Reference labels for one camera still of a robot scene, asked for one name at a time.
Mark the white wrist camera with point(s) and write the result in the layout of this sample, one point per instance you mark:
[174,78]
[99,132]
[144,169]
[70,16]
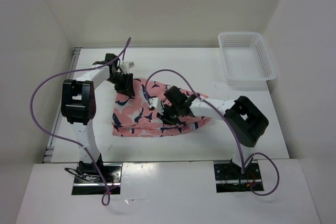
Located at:
[125,67]
[155,104]

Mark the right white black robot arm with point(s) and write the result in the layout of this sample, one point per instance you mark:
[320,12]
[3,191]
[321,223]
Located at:
[245,121]

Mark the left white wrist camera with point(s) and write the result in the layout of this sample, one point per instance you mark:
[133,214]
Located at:
[125,67]

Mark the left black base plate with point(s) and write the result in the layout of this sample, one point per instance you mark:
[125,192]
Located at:
[92,184]

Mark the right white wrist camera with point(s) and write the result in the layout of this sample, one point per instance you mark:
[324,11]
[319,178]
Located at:
[155,104]

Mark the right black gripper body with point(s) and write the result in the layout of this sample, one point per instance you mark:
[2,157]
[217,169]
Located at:
[170,113]

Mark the pink shark print shorts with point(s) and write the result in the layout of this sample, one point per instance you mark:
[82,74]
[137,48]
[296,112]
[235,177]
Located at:
[132,117]

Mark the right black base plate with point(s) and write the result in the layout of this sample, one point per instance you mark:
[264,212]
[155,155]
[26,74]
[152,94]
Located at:
[229,179]

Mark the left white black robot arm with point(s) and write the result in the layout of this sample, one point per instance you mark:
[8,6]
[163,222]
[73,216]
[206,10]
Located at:
[78,106]

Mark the white perforated plastic basket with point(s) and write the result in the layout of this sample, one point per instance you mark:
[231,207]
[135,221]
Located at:
[246,58]

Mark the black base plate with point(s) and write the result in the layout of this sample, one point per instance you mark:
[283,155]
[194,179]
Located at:
[229,179]
[92,184]

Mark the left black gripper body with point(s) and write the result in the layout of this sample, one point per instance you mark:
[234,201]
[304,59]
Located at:
[119,81]

